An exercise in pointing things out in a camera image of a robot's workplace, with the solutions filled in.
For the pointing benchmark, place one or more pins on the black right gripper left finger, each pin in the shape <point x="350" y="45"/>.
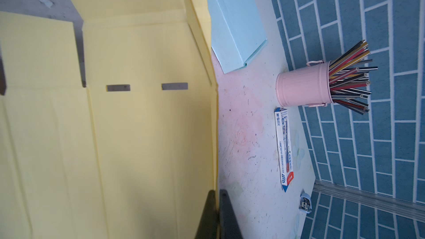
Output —
<point x="208" y="225"/>

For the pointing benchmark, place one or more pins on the pink metal pencil bucket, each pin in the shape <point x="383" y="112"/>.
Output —
<point x="307" y="86"/>

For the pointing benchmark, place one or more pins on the yellow paper box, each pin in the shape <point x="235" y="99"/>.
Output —
<point x="131" y="154"/>

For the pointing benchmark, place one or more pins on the bundle of coloured pencils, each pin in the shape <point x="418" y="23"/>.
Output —
<point x="348" y="78"/>

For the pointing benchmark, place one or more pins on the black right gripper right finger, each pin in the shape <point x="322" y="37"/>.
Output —
<point x="229" y="227"/>

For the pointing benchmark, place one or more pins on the white blue pencil box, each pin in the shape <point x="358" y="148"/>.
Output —
<point x="284" y="149"/>

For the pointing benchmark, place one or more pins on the light blue paper box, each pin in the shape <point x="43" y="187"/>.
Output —
<point x="237" y="32"/>

